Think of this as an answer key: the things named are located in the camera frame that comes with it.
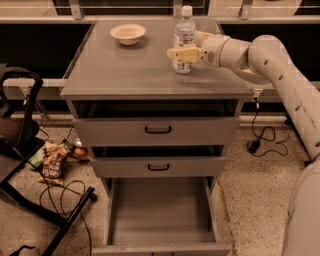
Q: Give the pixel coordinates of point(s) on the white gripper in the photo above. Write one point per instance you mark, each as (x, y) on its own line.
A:
(211, 50)

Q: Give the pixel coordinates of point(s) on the clear plastic water bottle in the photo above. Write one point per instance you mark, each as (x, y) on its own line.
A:
(184, 36)

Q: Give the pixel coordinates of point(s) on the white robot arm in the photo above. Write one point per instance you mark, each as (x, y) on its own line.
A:
(266, 60)

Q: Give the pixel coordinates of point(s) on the grey top drawer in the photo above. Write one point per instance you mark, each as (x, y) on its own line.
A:
(157, 132)

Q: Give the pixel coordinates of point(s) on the grey drawer cabinet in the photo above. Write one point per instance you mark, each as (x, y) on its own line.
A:
(112, 81)

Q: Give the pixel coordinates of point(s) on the grey middle drawer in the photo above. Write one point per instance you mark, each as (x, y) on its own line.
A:
(141, 167)

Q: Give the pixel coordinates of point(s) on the grey open bottom drawer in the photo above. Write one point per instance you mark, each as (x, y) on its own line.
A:
(161, 217)

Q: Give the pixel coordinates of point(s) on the white paper bowl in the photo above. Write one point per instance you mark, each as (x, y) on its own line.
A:
(128, 34)

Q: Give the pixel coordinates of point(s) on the red apple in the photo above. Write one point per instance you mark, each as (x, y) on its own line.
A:
(80, 152)

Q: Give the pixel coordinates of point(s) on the brown chip bag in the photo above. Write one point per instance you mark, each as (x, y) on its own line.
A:
(53, 162)

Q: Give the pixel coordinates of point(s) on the black metal stand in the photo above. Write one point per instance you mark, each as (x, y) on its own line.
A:
(19, 141)

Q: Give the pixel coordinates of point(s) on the green snack bag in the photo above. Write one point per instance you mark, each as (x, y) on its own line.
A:
(36, 160)

